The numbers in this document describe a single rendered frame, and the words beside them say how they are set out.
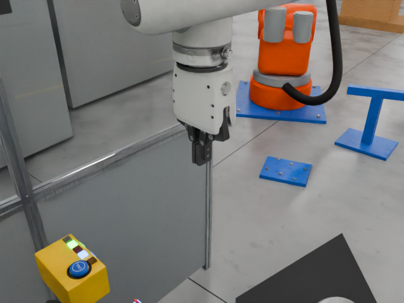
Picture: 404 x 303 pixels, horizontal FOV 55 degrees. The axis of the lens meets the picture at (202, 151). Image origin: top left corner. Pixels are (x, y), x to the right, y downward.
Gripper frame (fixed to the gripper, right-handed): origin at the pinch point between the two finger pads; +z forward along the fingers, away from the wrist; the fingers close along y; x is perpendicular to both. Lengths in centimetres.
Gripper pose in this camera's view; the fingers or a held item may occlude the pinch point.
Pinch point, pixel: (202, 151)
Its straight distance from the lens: 65.1
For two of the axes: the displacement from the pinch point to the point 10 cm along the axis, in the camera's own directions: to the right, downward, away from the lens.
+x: -7.0, 3.7, -6.2
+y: -7.2, -3.6, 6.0
